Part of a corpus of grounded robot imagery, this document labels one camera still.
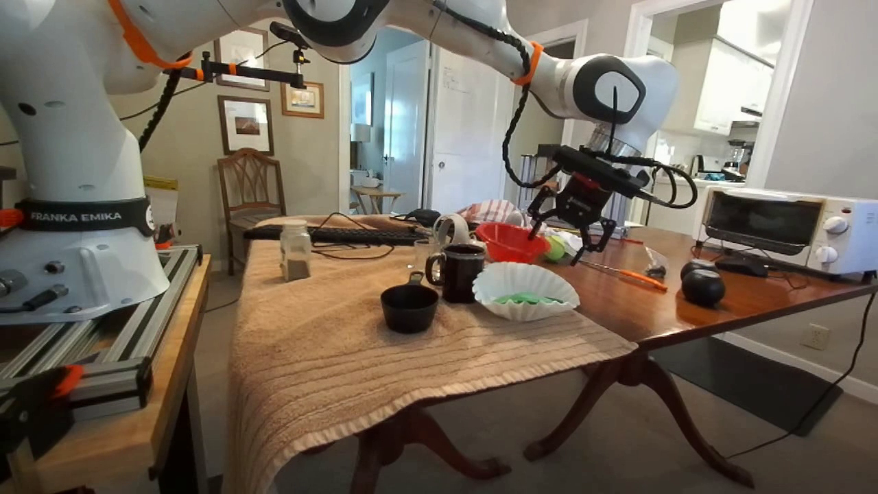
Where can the small wooden side table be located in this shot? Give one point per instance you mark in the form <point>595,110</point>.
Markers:
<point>374,196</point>

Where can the small glass jar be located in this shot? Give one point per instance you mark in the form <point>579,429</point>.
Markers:
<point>298,254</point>

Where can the white kitchen wall cabinet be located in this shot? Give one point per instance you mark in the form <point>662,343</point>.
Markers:
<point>736,92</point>

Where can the green packet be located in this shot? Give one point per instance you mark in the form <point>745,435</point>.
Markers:
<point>527,296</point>

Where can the white paper coffee filter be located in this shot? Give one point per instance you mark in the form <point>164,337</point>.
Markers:
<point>526,277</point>

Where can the small black cup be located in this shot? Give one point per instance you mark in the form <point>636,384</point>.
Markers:
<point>707,288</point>

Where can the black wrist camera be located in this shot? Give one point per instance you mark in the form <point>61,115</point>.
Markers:
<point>592,167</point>

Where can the white crumpled tissue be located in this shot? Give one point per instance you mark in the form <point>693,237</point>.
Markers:
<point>570,240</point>

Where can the black rounded case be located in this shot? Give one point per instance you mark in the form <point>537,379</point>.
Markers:
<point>424,218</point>

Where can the dark floor mat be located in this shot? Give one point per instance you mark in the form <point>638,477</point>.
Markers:
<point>750,384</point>

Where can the black round shaker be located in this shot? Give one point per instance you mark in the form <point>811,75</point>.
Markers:
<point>693,268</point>

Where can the tan ribbed tablecloth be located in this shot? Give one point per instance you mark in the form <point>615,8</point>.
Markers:
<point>346,365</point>

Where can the white door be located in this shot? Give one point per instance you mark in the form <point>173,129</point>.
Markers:
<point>467,137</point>

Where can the aluminium robot base rails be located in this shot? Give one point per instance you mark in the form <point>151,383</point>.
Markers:
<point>138,337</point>

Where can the white wall outlet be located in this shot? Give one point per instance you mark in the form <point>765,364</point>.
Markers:
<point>817,336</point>

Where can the black boom camera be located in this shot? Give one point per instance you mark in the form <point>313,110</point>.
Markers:
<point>286,34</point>

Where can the framed wall picture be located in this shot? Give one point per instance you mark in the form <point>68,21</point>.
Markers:
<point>241,53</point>
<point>304,99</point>
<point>245,125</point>

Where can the dark brown mug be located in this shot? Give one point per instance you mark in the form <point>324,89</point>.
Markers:
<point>459,274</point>

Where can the orange red plastic bowl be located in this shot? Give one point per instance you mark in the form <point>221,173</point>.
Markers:
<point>510,244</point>

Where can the wooden robot cart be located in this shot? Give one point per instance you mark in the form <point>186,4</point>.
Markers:
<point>138,429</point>

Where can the white kitchen counter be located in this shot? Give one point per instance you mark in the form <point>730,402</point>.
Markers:
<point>681,219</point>

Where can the clear drinking glass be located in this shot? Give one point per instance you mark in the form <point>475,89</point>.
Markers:
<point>418,274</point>

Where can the black orange clamp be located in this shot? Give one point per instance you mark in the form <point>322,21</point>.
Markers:
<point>36,413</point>

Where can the small black bowl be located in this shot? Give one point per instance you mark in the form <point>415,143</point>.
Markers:
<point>409,309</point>

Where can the wooden table pedestal leg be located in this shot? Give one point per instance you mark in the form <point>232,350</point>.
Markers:
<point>412,439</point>
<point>640,384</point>

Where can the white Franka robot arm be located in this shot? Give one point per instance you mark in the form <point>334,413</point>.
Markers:
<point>65,137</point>

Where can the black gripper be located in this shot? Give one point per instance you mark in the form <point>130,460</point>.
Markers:
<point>589,204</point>

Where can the white toaster oven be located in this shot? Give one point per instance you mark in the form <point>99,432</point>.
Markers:
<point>787,229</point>

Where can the dark wooden chair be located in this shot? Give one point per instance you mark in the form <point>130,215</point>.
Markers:
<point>247,187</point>

